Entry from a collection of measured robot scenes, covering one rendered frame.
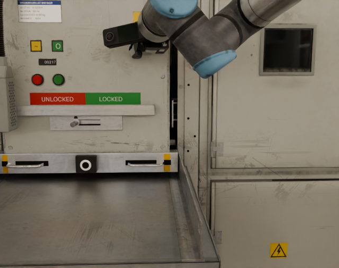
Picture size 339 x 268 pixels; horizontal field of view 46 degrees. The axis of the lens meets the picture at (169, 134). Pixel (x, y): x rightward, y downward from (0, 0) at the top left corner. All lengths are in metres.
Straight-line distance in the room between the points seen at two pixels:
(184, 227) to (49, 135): 0.56
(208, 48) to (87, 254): 0.46
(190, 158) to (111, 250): 0.66
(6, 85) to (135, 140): 0.39
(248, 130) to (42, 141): 0.65
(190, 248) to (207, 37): 0.41
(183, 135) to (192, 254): 0.67
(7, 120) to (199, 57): 0.56
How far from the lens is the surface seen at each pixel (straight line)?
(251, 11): 0.90
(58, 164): 1.23
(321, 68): 1.41
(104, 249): 0.77
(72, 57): 1.20
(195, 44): 0.84
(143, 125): 1.19
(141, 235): 0.82
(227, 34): 0.88
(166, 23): 0.85
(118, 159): 1.20
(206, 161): 1.36
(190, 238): 0.79
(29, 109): 1.20
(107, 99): 1.19
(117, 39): 1.03
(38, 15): 1.23
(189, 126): 1.33
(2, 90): 1.14
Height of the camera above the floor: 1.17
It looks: 9 degrees down
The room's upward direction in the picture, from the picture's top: straight up
